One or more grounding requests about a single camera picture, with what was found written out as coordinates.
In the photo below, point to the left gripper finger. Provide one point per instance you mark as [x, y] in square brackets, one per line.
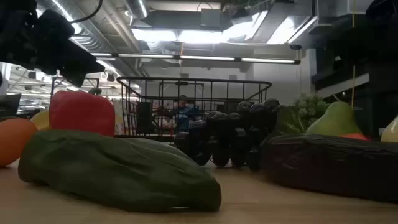
[74, 77]
[81, 60]

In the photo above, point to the red bell pepper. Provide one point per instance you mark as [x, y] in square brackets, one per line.
[81, 112]

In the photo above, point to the yellow star fruit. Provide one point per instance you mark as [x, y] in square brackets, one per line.
[42, 121]

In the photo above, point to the tangerine cluster with leaves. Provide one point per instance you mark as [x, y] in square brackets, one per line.
[14, 140]

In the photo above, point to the black grape bunch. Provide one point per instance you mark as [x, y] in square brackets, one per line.
[224, 137]

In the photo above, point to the green pear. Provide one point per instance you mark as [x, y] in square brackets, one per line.
[337, 121]

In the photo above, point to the orange carrot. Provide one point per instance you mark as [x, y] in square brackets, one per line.
[354, 137]

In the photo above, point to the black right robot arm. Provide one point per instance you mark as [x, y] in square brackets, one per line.
[384, 7]

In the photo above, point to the black monitor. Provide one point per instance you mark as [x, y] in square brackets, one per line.
[9, 105]

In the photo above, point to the dark green cucumber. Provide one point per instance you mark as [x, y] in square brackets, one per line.
[109, 168]

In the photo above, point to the person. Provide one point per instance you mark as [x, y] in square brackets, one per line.
[183, 116]

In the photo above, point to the long ceiling light bar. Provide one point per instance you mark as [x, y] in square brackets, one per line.
[205, 58]

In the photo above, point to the green succulent potted plant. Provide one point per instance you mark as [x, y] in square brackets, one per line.
[309, 109]

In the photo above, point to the purple eggplant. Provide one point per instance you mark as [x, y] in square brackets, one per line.
[326, 165]

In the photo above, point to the silver ventilation duct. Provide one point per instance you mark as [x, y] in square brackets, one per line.
[136, 7]

